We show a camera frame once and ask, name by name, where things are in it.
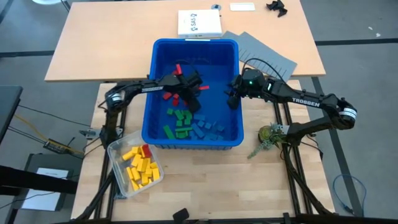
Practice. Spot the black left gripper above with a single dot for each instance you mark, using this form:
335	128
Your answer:
186	82

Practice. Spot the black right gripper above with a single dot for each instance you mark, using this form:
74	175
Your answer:
248	84

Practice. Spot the green foam block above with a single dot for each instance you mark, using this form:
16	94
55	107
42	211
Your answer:
178	123
169	111
182	134
168	132
183	128
187	116
179	114

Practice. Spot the large blue plastic bin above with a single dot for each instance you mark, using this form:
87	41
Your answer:
217	62

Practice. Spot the small blue foam block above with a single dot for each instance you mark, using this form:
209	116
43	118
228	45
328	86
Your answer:
220	127

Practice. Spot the clear plastic block box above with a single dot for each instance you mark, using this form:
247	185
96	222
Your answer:
121	146

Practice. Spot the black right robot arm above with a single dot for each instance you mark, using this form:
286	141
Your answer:
311	102

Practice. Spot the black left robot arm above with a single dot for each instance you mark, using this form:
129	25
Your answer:
140	87

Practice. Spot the black spring clamp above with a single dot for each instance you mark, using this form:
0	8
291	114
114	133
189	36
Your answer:
148	76

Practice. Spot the artificial succulent in black pot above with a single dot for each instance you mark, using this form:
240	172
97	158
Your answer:
265	133

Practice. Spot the white rectangular block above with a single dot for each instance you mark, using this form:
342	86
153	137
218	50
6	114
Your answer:
242	7

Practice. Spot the black plastic clamp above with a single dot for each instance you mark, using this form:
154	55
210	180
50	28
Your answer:
277	7

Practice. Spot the grey round knob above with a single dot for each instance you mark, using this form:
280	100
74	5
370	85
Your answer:
216	6

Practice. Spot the grey spring clamp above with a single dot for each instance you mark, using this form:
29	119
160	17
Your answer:
90	133

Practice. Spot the small black electronics board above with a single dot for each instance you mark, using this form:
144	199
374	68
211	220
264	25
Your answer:
57	146

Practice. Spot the white round object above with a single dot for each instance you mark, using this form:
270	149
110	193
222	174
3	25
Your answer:
46	1

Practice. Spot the black flat case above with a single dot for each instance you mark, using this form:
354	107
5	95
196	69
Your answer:
34	160

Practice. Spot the white paper sheet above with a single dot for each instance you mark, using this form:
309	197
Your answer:
43	189

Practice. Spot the dark flat screen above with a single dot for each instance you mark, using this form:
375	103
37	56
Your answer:
9	109

